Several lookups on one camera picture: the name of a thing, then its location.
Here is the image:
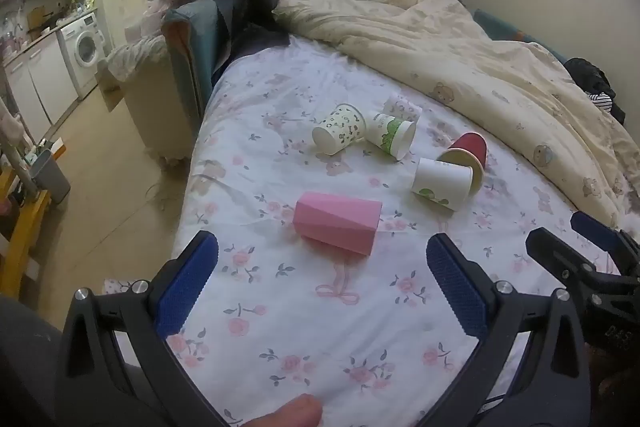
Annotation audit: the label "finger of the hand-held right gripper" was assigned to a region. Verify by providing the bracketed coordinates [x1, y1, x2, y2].
[525, 228, 603, 290]
[570, 210, 640, 260]

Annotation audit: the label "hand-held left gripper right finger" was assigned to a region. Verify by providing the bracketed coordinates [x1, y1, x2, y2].
[426, 233, 592, 427]

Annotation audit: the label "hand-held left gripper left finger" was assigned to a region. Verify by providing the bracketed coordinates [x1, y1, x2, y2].
[54, 230, 231, 427]

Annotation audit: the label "pink faceted cup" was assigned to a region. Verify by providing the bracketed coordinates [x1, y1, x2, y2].
[292, 192, 385, 258]

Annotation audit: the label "white cup with green leaves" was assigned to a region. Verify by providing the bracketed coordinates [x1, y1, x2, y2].
[411, 158, 474, 212]

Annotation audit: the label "red paper cup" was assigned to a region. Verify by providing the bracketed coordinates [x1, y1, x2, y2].
[437, 132, 487, 194]

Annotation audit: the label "white cup with green stripes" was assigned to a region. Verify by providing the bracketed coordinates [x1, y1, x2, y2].
[366, 111, 417, 162]

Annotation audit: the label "white cup with pink pattern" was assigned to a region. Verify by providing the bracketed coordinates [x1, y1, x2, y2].
[382, 93, 423, 124]

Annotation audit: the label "white cup with dark dots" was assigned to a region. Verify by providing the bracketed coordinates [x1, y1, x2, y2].
[312, 103, 367, 156]

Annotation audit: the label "person's right hand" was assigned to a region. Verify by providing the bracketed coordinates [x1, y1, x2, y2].
[590, 347, 640, 427]

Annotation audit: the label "person's left hand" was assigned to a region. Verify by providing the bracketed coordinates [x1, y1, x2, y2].
[240, 394, 324, 427]

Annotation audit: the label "black garment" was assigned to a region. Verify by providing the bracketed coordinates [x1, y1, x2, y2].
[564, 58, 627, 124]

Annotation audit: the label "yellow stool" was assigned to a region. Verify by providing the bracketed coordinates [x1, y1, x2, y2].
[0, 169, 52, 284]

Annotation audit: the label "grey trash bin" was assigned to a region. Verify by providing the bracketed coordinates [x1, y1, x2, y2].
[27, 149, 72, 206]

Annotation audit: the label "person's dark trouser leg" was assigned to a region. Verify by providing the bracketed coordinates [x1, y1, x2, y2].
[0, 294, 68, 427]

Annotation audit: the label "cream covered armchair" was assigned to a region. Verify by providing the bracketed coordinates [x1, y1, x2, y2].
[97, 34, 202, 165]

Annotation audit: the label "cardboard box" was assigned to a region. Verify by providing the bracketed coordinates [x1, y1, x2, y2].
[99, 76, 127, 114]

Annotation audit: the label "teal pillow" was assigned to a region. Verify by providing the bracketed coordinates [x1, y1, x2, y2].
[472, 9, 568, 64]

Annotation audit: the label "cream bear print duvet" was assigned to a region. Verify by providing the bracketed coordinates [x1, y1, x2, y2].
[272, 0, 640, 230]

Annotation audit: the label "teal sofa chair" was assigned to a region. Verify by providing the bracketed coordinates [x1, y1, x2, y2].
[161, 0, 238, 120]

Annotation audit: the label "white kitchen cabinets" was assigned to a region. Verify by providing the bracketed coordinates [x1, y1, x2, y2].
[2, 34, 81, 144]

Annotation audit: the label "white washing machine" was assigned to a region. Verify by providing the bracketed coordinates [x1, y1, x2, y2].
[56, 12, 109, 92]

